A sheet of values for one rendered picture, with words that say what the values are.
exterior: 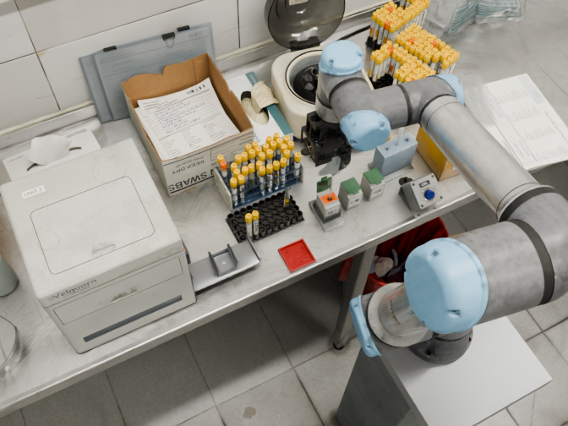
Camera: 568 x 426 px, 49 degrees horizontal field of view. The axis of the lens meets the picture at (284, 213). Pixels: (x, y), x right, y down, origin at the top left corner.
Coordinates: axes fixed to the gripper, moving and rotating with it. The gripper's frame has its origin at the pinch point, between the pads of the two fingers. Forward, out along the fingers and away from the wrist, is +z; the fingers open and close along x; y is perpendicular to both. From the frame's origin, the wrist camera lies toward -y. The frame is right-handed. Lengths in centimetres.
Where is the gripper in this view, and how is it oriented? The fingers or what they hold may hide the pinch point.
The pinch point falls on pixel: (334, 166)
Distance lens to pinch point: 140.1
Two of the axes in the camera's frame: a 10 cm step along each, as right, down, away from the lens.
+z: -0.3, 5.3, 8.5
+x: 4.4, 7.7, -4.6
